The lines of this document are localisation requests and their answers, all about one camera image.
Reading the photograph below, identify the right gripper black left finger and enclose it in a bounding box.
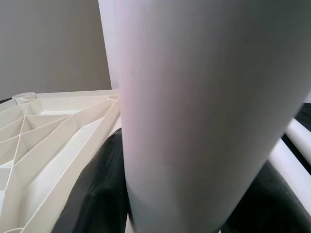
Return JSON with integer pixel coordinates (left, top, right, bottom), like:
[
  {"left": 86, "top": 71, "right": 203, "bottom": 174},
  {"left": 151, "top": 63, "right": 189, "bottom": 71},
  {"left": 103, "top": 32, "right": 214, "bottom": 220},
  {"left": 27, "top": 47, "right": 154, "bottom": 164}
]
[{"left": 50, "top": 127, "right": 130, "bottom": 233}]

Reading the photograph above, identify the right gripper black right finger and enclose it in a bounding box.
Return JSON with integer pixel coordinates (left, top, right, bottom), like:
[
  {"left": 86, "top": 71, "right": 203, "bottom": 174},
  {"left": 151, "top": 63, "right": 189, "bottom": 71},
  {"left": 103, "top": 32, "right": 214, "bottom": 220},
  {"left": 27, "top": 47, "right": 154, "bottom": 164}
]
[{"left": 220, "top": 159, "right": 311, "bottom": 233}]

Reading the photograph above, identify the white plastic table top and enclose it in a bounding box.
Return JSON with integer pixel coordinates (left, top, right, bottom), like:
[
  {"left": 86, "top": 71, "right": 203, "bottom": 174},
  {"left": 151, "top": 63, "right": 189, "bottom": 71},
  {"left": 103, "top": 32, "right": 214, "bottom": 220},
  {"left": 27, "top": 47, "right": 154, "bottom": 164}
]
[{"left": 0, "top": 89, "right": 124, "bottom": 233}]

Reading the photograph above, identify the white plastic table leg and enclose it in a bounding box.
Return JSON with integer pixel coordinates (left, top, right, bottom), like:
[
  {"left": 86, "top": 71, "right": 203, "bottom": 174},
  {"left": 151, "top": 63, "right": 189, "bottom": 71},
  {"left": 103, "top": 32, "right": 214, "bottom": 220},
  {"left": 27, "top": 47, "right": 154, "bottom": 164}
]
[
  {"left": 268, "top": 139, "right": 311, "bottom": 209},
  {"left": 98, "top": 0, "right": 311, "bottom": 233},
  {"left": 285, "top": 118, "right": 311, "bottom": 152}
]

